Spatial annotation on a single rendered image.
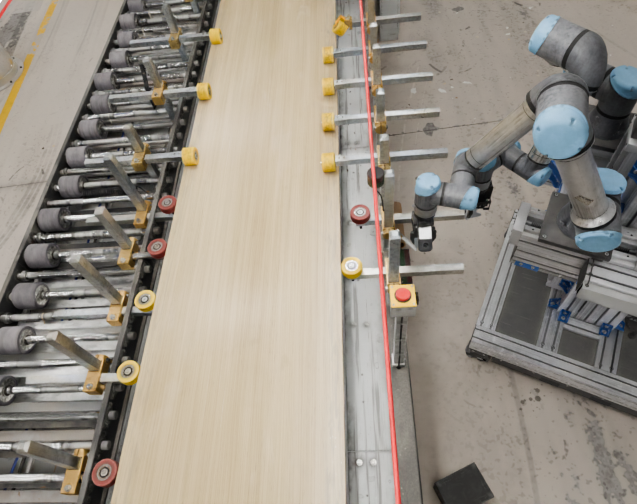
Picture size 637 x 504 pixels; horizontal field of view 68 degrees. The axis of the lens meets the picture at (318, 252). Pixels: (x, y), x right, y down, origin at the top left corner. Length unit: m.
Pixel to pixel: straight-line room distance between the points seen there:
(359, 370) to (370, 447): 0.28
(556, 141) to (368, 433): 1.15
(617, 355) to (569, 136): 1.49
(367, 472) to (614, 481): 1.23
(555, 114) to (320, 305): 0.96
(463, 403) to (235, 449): 1.30
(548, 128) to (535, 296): 1.47
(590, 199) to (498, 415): 1.38
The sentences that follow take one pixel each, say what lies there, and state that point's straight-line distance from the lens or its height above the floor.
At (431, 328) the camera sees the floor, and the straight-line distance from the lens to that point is 2.66.
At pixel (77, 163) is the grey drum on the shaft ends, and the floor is 0.81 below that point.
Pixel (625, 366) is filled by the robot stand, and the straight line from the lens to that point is 2.59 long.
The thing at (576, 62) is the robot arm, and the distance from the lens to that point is 1.65.
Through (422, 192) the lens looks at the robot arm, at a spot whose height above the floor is 1.27.
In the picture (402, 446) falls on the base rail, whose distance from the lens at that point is 1.75.
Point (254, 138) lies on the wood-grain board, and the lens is 2.30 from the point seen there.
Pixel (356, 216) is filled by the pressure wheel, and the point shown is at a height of 0.91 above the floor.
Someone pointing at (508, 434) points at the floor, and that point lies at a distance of 2.55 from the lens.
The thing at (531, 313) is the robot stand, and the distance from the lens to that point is 2.56.
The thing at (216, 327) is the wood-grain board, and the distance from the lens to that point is 1.76.
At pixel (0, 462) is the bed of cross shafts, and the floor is 0.60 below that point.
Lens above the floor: 2.42
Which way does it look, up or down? 56 degrees down
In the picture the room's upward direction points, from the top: 12 degrees counter-clockwise
